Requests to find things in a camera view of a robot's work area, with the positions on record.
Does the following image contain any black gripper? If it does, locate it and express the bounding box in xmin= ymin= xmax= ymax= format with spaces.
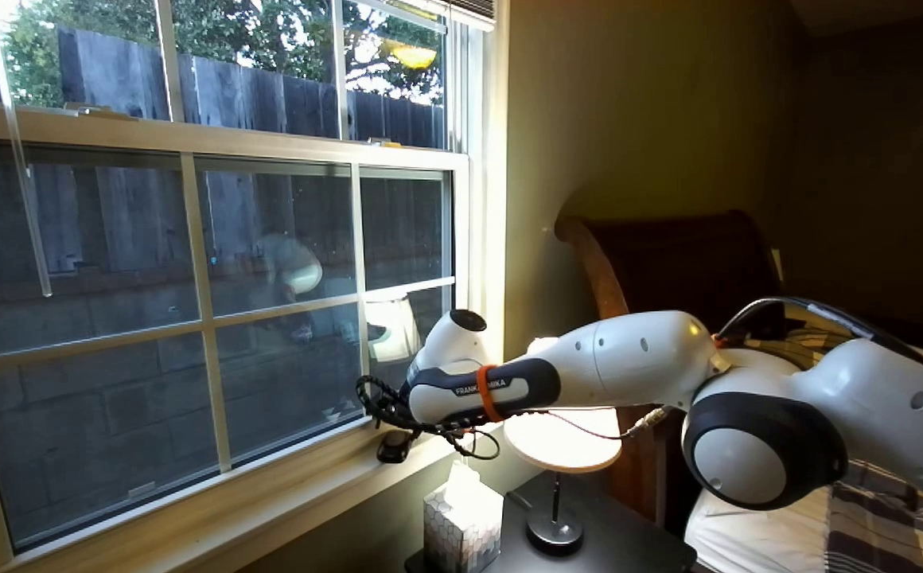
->
xmin=357 ymin=377 xmax=414 ymax=434

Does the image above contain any small black object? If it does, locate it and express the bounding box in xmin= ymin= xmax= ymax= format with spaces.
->
xmin=377 ymin=427 xmax=414 ymax=468

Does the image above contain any white framed window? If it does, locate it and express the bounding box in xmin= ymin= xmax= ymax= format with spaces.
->
xmin=0 ymin=0 xmax=514 ymax=573

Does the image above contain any patterned tissue box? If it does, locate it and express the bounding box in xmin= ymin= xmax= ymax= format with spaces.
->
xmin=420 ymin=459 xmax=507 ymax=573

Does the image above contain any table lamp with white shade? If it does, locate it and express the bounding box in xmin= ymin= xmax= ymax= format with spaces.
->
xmin=501 ymin=333 xmax=628 ymax=553

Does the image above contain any black side table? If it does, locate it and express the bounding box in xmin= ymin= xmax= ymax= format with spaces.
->
xmin=401 ymin=470 xmax=696 ymax=573

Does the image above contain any dark wooden headboard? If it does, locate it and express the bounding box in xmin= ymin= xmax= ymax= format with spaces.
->
xmin=553 ymin=208 xmax=792 ymax=523

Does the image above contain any white pillow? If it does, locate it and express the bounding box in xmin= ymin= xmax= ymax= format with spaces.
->
xmin=681 ymin=486 xmax=836 ymax=573

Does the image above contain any clear blind wand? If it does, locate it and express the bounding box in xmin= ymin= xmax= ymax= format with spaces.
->
xmin=0 ymin=0 xmax=57 ymax=301

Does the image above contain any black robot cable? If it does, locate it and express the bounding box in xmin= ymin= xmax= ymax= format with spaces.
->
xmin=355 ymin=377 xmax=678 ymax=464

